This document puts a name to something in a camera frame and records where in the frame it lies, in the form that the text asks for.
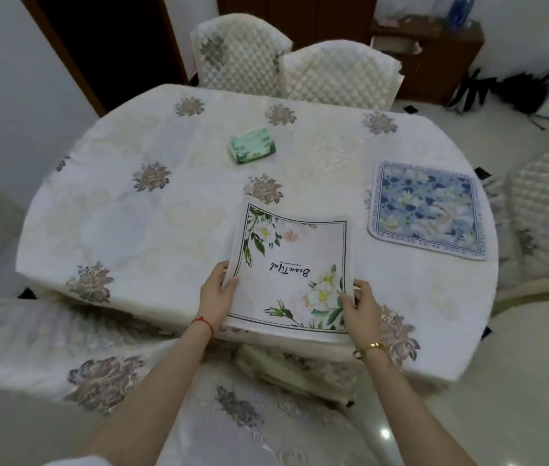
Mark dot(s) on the person's right hand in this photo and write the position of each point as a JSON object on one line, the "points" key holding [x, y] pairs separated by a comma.
{"points": [[366, 313]]}

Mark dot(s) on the person's left hand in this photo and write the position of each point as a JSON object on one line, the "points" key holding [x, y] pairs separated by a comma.
{"points": [[215, 298]]}

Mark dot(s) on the person's right thumb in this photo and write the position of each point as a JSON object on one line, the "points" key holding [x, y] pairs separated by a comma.
{"points": [[347, 300]]}

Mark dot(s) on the person's left thumb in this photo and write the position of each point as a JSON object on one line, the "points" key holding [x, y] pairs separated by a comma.
{"points": [[232, 286]]}

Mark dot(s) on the white floral printed towel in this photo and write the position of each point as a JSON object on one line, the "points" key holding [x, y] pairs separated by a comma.
{"points": [[294, 271]]}

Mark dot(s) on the person's left forearm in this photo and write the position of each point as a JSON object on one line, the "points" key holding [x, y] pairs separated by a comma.
{"points": [[138, 393]]}

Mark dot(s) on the person's right forearm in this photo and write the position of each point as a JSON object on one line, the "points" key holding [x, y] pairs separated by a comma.
{"points": [[417, 407]]}

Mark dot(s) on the white floral tablecloth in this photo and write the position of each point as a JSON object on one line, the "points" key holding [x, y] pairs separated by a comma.
{"points": [[235, 203]]}

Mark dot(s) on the blue floral square towel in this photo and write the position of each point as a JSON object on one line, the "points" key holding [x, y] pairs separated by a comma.
{"points": [[428, 210]]}

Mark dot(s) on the green tissue packet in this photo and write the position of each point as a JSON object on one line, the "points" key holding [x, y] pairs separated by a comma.
{"points": [[251, 146]]}

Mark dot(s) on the white floral chair cover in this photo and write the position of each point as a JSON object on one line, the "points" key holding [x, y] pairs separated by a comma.
{"points": [[109, 378]]}

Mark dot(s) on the white quilted chair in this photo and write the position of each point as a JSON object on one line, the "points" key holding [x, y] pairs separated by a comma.
{"points": [[536, 213], [338, 75], [236, 53]]}

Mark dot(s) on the brown wooden cabinet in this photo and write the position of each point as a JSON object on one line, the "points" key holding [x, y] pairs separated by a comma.
{"points": [[425, 58]]}

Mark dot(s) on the black bag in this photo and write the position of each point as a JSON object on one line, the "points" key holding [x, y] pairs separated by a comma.
{"points": [[502, 89]]}

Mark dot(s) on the blue water bottle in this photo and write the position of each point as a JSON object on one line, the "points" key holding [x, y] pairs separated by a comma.
{"points": [[460, 9]]}

